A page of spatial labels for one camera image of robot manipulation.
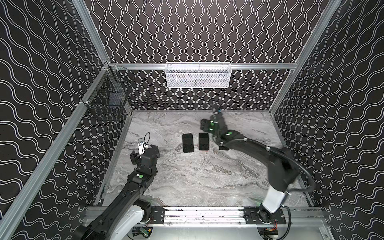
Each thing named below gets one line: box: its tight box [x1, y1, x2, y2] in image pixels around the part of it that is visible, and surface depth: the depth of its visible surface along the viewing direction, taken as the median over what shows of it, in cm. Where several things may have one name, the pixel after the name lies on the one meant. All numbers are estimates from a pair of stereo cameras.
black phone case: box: [182, 133, 194, 153], surface depth 103 cm
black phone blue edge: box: [182, 133, 194, 153], surface depth 103 cm
